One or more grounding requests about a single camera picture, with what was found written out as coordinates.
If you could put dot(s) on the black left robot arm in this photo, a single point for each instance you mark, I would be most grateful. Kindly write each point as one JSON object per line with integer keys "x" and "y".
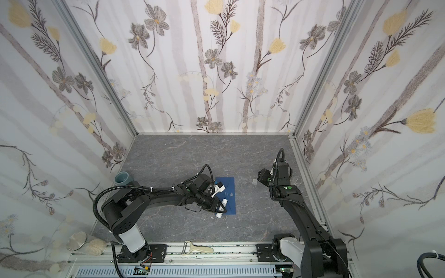
{"x": 120, "y": 207}

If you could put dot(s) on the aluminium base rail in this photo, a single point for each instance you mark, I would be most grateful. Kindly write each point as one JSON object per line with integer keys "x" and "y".
{"x": 223, "y": 260}

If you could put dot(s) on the dark blue envelope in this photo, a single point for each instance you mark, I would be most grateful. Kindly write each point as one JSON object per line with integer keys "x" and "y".
{"x": 228, "y": 194}

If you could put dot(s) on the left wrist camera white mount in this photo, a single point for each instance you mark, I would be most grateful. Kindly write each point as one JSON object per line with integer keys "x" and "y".
{"x": 218, "y": 189}

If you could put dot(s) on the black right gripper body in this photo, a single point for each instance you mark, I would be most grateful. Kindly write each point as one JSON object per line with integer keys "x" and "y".
{"x": 263, "y": 175}

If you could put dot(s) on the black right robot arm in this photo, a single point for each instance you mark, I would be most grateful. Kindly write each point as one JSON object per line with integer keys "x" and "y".
{"x": 320, "y": 255}

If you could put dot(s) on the cream handled peeler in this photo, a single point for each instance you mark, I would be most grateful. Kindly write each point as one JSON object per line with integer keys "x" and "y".
{"x": 197, "y": 248}

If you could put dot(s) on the glass jar with metal lid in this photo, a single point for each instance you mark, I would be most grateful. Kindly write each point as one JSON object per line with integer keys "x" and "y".
{"x": 86, "y": 244}

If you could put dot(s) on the teal ceramic cup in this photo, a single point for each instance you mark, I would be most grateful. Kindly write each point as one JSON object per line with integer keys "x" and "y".
{"x": 123, "y": 178}

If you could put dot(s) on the white glue stick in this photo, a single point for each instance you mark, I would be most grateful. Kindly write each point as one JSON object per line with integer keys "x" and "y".
{"x": 222, "y": 208}

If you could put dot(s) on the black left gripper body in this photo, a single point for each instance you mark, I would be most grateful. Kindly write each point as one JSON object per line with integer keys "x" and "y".
{"x": 211, "y": 202}

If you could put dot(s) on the clear glass cup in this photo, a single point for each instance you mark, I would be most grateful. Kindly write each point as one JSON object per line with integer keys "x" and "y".
{"x": 297, "y": 181}

